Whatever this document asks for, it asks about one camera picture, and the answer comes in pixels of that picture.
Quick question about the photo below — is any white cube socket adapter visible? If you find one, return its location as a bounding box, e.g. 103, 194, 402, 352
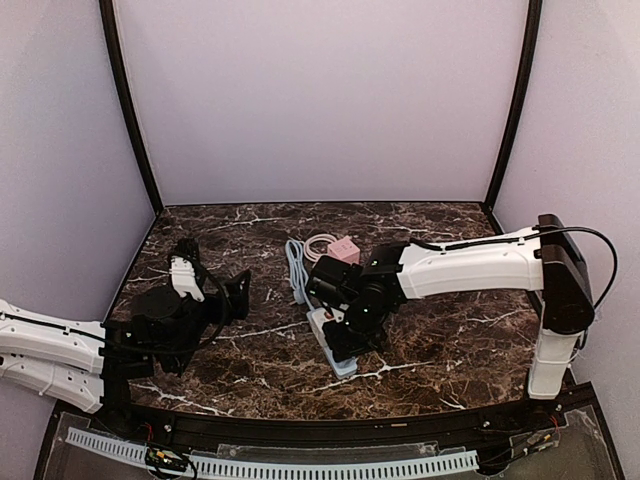
306, 308, 344, 343

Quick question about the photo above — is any pink cube socket adapter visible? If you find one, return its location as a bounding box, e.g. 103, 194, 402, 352
326, 236, 361, 264

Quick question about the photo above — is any blue power strip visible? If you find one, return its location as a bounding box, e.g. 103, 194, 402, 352
323, 346, 358, 380

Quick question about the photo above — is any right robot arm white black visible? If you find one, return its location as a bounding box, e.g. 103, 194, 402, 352
305, 214, 605, 400

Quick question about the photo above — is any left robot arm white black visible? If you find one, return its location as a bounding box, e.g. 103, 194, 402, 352
1, 268, 251, 413

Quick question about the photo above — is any blue coiled power cable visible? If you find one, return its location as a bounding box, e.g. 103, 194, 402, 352
284, 238, 319, 311

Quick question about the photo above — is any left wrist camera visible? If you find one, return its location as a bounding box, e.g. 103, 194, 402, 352
168, 238, 205, 302

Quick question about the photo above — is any black front frame rail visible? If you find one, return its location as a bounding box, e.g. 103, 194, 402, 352
57, 387, 566, 454

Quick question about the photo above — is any white slotted cable duct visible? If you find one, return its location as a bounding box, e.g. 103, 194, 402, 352
65, 428, 478, 480

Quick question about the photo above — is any left black frame post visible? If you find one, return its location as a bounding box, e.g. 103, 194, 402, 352
98, 0, 164, 216

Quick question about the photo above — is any black frame post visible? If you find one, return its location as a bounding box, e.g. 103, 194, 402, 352
482, 0, 543, 217
98, 0, 164, 216

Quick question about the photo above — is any right black frame post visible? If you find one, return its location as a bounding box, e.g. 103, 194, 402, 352
482, 0, 543, 217

